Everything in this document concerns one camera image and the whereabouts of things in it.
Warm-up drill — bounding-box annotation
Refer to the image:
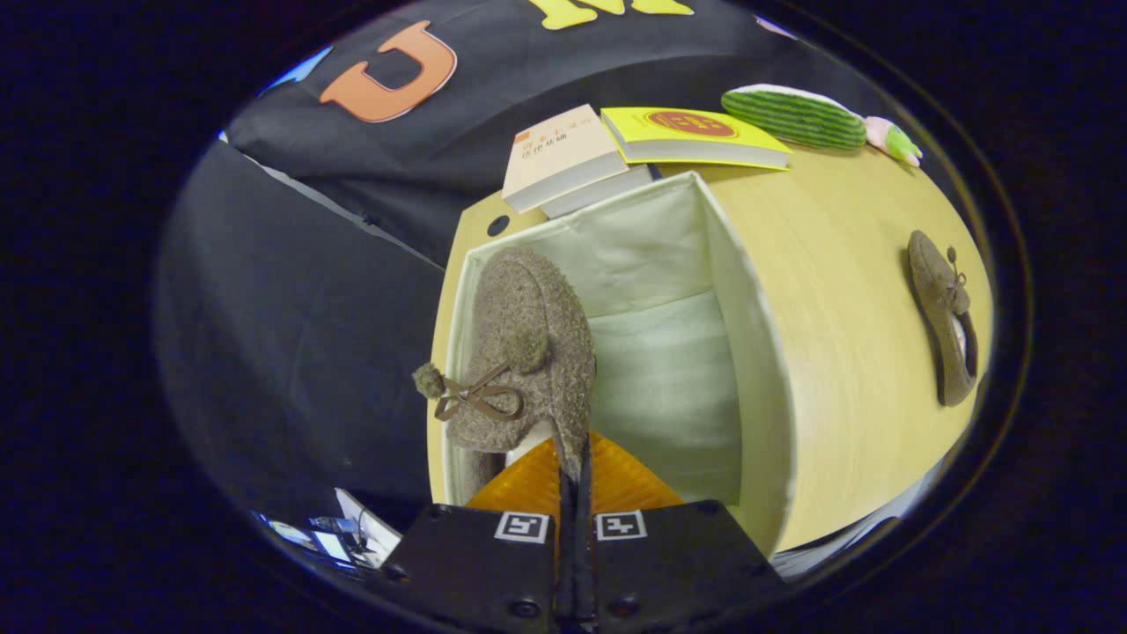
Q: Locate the black backdrop cloth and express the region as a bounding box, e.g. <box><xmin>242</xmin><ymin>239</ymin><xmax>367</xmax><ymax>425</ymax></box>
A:
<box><xmin>154</xmin><ymin>0</ymin><xmax>881</xmax><ymax>529</ymax></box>

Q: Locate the beige book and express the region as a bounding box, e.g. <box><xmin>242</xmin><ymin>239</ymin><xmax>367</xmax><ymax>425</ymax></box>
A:
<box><xmin>502</xmin><ymin>104</ymin><xmax>630</xmax><ymax>215</ymax></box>

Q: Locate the yellow book with red circle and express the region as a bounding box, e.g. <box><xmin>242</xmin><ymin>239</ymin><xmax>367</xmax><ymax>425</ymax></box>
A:
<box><xmin>600</xmin><ymin>107</ymin><xmax>793</xmax><ymax>171</ymax></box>

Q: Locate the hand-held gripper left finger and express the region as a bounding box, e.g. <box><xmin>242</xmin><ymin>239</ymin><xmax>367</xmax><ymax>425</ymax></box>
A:
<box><xmin>383</xmin><ymin>436</ymin><xmax>578</xmax><ymax>634</ymax></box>

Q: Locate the cream fabric storage box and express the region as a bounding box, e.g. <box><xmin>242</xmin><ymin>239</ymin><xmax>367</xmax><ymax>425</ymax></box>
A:
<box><xmin>440</xmin><ymin>170</ymin><xmax>798</xmax><ymax>560</ymax></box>

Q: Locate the watermelon slice plush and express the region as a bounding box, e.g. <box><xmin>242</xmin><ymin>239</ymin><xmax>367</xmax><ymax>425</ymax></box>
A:
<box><xmin>720</xmin><ymin>84</ymin><xmax>868</xmax><ymax>151</ymax></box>

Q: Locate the brown fuzzy shoe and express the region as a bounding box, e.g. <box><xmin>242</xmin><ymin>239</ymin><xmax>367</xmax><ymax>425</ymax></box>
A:
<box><xmin>907</xmin><ymin>231</ymin><xmax>980</xmax><ymax>408</ymax></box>
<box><xmin>412</xmin><ymin>247</ymin><xmax>597</xmax><ymax>483</ymax></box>

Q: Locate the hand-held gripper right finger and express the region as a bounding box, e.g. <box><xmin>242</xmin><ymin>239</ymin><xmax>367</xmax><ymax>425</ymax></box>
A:
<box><xmin>574</xmin><ymin>431</ymin><xmax>789</xmax><ymax>634</ymax></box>

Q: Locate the pink and green plush toy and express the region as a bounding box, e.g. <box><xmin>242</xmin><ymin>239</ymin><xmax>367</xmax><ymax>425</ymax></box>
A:
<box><xmin>865</xmin><ymin>116</ymin><xmax>924</xmax><ymax>168</ymax></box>

